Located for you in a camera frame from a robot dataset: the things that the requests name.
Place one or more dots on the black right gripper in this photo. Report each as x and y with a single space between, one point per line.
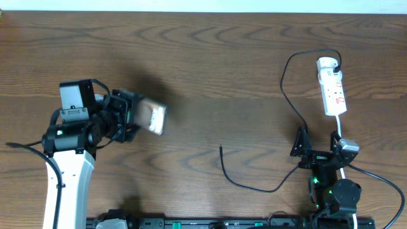
315 158

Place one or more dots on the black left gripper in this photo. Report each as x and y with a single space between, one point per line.
126 115

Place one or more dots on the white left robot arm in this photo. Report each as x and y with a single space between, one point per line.
70 147

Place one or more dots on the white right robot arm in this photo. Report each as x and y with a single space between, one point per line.
335 197

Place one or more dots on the white power strip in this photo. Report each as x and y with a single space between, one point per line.
332 92

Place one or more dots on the white USB wall charger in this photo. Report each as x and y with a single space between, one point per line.
328 64

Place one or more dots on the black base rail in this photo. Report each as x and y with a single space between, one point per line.
120 219

